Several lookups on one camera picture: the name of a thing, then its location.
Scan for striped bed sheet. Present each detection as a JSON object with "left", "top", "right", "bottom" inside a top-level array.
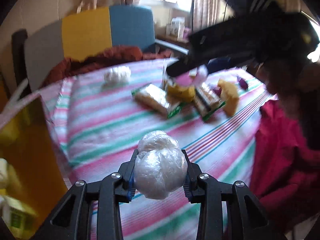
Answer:
[{"left": 0, "top": 57, "right": 278, "bottom": 240}]

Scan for yellow sponge block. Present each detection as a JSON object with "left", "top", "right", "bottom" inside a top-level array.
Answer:
[{"left": 217, "top": 79, "right": 239, "bottom": 116}]

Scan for cracker pack green ends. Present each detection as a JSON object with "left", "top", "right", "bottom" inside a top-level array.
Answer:
[{"left": 131, "top": 83, "right": 185, "bottom": 119}]

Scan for purple snack packet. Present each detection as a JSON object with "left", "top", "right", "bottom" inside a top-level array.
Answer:
[{"left": 211, "top": 86, "right": 222, "bottom": 97}]

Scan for red clothing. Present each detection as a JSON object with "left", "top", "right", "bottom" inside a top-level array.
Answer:
[{"left": 249, "top": 100, "right": 319, "bottom": 219}]

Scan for dark red blanket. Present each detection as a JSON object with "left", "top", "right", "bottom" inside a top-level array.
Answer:
[{"left": 40, "top": 46, "right": 173, "bottom": 88}]

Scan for grey yellow blue headboard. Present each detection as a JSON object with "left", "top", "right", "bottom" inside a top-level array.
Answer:
[{"left": 24, "top": 5, "right": 155, "bottom": 91}]

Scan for cracker pack black stripe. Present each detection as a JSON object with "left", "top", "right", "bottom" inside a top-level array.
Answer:
[{"left": 193, "top": 82, "right": 225, "bottom": 121}]

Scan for white carton on desk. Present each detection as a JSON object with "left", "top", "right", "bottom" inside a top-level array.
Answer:
[{"left": 166, "top": 17, "right": 185, "bottom": 41}]

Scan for wooden desk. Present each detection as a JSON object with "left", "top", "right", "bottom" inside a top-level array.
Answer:
[{"left": 156, "top": 34, "right": 189, "bottom": 49}]

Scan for white plastic bag ball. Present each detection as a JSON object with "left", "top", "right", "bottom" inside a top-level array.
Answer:
[{"left": 133, "top": 131, "right": 188, "bottom": 200}]

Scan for small purple candy packet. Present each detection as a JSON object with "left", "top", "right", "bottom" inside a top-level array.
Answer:
[{"left": 237, "top": 76, "right": 248, "bottom": 91}]

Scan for person right hand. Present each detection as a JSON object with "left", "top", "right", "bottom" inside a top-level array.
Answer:
[{"left": 256, "top": 61, "right": 319, "bottom": 115}]

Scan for pink hair roller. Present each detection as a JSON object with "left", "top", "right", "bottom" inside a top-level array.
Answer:
[{"left": 175, "top": 65, "right": 209, "bottom": 87}]

